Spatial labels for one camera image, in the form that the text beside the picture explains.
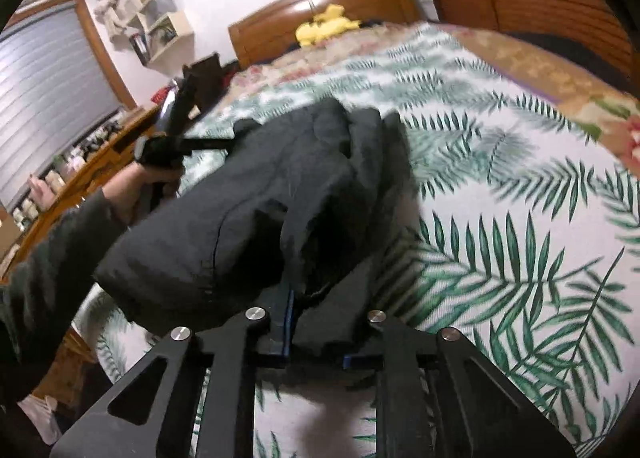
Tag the pink bottle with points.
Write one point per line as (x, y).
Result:
(40, 193)

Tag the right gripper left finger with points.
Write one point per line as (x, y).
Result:
(192, 395)

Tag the yellow plush toy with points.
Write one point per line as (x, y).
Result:
(323, 26)

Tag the palm leaf bedspread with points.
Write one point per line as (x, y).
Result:
(526, 235)

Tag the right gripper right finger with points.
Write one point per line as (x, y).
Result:
(437, 395)

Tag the left forearm dark sleeve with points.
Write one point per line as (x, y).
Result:
(45, 291)

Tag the dark wooden chair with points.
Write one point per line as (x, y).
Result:
(206, 79)

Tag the white wall shelf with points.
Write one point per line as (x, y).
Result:
(153, 27)

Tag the grey window blind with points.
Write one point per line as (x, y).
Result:
(53, 92)

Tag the wooden headboard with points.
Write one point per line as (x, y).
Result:
(269, 31)

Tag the person's left hand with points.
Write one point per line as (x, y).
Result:
(124, 191)

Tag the wooden desk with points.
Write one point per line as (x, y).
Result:
(104, 164)

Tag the floral quilt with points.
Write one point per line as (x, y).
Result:
(587, 90)

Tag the black zip jacket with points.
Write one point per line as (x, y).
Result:
(306, 203)

